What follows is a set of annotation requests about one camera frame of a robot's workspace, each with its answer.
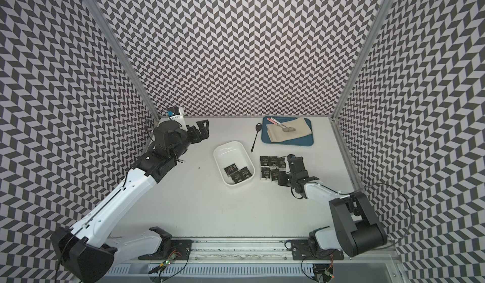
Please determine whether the blue tray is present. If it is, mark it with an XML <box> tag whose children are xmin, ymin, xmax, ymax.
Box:
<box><xmin>261</xmin><ymin>116</ymin><xmax>314</xmax><ymax>147</ymax></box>

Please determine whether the white plastic storage box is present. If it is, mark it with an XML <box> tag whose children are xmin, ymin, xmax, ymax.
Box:
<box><xmin>213</xmin><ymin>141</ymin><xmax>255</xmax><ymax>188</ymax></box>

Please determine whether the black spoon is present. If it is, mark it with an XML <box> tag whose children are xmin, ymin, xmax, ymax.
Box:
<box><xmin>250</xmin><ymin>123</ymin><xmax>262</xmax><ymax>152</ymax></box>

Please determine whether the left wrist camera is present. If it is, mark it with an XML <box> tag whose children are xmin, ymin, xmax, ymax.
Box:
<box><xmin>167</xmin><ymin>106</ymin><xmax>186</xmax><ymax>130</ymax></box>

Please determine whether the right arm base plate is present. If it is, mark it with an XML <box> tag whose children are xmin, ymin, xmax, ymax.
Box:
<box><xmin>289</xmin><ymin>239</ymin><xmax>344</xmax><ymax>261</ymax></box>

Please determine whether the beige folded cloth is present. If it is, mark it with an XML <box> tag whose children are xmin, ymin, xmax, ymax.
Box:
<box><xmin>267</xmin><ymin>117</ymin><xmax>312</xmax><ymax>143</ymax></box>

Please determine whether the aluminium front rail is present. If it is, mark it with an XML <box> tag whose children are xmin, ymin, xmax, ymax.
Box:
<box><xmin>94</xmin><ymin>237</ymin><xmax>400</xmax><ymax>265</ymax></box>

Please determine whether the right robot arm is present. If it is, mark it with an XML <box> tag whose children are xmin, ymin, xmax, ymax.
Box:
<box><xmin>278</xmin><ymin>154</ymin><xmax>388</xmax><ymax>259</ymax></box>

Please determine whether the red handled utensil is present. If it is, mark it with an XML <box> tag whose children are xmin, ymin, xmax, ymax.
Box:
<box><xmin>267</xmin><ymin>117</ymin><xmax>296</xmax><ymax>132</ymax></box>

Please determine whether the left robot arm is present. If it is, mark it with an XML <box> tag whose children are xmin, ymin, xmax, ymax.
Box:
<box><xmin>51</xmin><ymin>120</ymin><xmax>210</xmax><ymax>282</ymax></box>

